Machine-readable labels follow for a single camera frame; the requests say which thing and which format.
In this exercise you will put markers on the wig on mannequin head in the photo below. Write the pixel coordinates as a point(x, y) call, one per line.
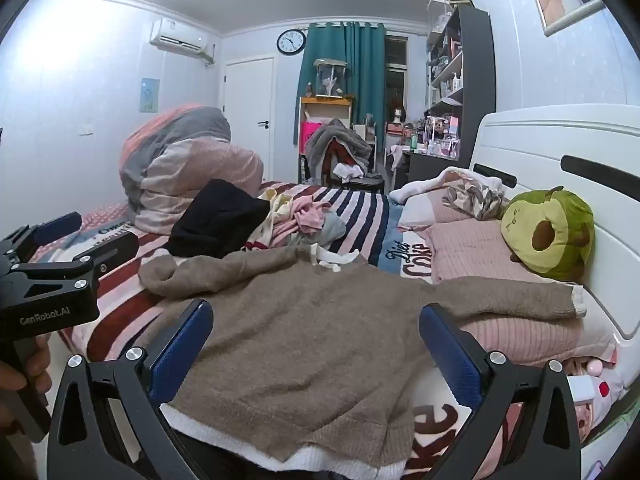
point(397, 112)

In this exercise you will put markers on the dark dressing table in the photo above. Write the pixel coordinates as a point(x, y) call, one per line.
point(435, 165)

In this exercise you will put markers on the window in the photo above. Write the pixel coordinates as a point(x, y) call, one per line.
point(395, 75)

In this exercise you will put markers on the grey patterned cloth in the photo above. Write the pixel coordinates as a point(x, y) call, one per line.
point(475, 197)

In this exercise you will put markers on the pink plush toy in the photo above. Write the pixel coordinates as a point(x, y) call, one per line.
point(595, 390)

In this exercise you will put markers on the white bed headboard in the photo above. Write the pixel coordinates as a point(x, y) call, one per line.
point(550, 135)

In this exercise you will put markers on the green avocado plush toy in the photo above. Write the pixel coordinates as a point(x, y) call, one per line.
point(560, 230)

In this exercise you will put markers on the plain pink pillow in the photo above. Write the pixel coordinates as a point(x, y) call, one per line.
point(425, 210)

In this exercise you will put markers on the dark shelf unit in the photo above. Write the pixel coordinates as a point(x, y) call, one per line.
point(477, 60)

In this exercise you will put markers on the pink and grey folded quilt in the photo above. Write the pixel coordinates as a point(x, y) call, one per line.
point(195, 170)

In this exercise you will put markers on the grey clothes pile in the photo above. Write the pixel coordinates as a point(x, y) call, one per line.
point(337, 140)

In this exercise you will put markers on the clear acrylic box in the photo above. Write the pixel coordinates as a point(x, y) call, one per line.
point(442, 12)

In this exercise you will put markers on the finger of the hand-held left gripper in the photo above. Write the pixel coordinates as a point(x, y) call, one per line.
point(57, 225)
point(117, 252)

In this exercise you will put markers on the glass display case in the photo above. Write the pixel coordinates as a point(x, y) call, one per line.
point(330, 77)

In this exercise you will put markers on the black garment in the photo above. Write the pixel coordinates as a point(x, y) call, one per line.
point(215, 220)

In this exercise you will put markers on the round wall clock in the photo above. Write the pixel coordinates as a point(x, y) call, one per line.
point(291, 42)

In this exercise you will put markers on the pale yellow garment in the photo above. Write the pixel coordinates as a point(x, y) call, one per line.
point(277, 206)

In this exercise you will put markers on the black chair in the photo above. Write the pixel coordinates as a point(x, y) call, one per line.
point(367, 184)

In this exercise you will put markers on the brown knit sweater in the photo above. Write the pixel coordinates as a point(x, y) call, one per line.
point(310, 340)

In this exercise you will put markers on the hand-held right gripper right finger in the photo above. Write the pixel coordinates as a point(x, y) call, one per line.
point(450, 355)

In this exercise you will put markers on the grey-blue garment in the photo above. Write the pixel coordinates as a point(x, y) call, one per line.
point(331, 227)

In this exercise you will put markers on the small blue wall poster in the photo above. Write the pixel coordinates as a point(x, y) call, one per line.
point(150, 95)

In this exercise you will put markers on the teal curtain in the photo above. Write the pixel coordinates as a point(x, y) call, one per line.
point(362, 70)

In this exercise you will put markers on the white fleece throw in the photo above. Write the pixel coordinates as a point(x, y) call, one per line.
point(420, 185)

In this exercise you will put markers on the person's left hand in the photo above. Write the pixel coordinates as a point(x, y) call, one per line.
point(37, 367)

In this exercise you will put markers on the white air conditioner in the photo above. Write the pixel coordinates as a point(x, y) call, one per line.
point(177, 35)

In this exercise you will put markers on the pink ribbed pillow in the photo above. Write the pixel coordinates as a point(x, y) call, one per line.
point(475, 247)

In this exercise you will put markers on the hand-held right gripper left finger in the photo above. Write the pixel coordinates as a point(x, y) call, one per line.
point(182, 352)

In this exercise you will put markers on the striped fleece blanket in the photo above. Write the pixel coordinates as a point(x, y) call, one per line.
point(362, 210)

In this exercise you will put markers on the white door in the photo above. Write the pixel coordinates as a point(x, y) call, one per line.
point(250, 110)

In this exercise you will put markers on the white wall switch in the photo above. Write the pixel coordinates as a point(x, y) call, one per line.
point(87, 129)

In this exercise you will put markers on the yellow-framed cabinet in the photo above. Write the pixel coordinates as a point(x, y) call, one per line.
point(325, 105)

